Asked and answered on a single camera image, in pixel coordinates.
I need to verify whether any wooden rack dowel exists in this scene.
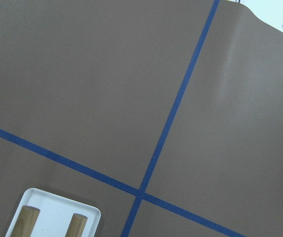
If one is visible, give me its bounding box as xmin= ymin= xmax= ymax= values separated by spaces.
xmin=10 ymin=205 xmax=40 ymax=237
xmin=65 ymin=213 xmax=88 ymax=237

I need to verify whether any white rack tray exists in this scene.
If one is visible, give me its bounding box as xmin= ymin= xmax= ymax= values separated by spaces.
xmin=5 ymin=188 xmax=101 ymax=237

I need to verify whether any right wooden rack dowel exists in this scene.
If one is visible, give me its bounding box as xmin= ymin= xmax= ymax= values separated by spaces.
xmin=65 ymin=213 xmax=88 ymax=237

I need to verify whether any left wooden rack dowel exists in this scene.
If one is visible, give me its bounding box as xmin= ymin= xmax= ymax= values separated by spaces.
xmin=10 ymin=205 xmax=40 ymax=237

